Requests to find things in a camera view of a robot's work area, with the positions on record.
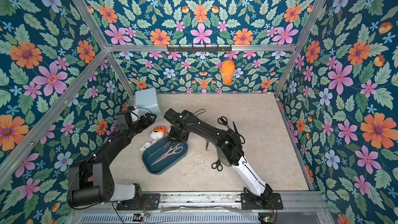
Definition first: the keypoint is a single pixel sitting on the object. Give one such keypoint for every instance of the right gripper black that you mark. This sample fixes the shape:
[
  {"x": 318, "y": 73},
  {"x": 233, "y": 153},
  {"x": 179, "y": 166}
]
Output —
[{"x": 179, "y": 132}]

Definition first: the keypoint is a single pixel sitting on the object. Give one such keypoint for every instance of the large black scissors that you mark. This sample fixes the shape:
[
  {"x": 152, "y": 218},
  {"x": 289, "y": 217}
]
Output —
[{"x": 240, "y": 137}]

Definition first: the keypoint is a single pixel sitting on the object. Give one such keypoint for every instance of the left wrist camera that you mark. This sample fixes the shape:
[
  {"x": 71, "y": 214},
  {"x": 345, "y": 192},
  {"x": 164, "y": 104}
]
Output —
[{"x": 124, "y": 120}]

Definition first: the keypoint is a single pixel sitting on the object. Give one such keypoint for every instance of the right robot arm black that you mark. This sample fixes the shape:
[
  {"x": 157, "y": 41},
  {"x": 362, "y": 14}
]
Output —
[{"x": 229, "y": 151}]

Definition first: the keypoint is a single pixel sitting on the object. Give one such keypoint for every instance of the black hook rail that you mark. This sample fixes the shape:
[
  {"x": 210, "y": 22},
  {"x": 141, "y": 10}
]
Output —
[{"x": 199, "y": 48}]

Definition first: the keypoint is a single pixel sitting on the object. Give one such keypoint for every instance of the black scissors top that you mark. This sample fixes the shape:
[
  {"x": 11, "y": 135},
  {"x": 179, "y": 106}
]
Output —
[{"x": 223, "y": 121}]

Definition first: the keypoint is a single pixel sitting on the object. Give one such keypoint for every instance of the teal storage box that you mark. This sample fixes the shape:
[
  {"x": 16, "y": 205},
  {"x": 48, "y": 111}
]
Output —
[{"x": 151, "y": 154}]

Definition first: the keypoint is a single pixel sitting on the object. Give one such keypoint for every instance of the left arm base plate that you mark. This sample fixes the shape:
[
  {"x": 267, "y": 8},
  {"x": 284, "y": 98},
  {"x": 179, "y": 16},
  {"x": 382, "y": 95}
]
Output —
[{"x": 146, "y": 202}]

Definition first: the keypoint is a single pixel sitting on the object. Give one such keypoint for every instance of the tiger plush toy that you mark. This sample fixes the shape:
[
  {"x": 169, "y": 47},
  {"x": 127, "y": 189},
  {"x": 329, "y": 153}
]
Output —
[{"x": 158, "y": 133}]

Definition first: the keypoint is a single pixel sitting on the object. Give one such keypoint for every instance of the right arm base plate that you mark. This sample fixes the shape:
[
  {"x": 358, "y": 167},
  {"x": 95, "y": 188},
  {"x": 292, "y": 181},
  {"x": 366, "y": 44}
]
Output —
[{"x": 249, "y": 202}]

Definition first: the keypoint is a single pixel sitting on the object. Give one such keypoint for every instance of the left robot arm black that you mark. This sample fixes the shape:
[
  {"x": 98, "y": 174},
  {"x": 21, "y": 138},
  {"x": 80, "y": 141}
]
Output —
[{"x": 90, "y": 180}]

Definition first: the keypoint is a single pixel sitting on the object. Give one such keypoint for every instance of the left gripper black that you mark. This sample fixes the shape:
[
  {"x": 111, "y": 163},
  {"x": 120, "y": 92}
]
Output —
[{"x": 147, "y": 121}]

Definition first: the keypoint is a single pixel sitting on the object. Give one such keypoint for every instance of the small black scissors bottom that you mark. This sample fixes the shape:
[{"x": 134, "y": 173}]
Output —
[{"x": 217, "y": 166}]

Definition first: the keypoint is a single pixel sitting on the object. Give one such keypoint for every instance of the pink scissors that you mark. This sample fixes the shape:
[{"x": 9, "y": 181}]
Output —
[{"x": 177, "y": 149}]

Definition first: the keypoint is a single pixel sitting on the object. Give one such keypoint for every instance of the white plush toy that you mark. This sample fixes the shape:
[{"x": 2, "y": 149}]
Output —
[{"x": 147, "y": 144}]

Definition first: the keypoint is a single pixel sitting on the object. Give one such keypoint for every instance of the light blue box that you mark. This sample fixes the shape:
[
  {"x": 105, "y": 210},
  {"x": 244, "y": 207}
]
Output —
[{"x": 147, "y": 101}]

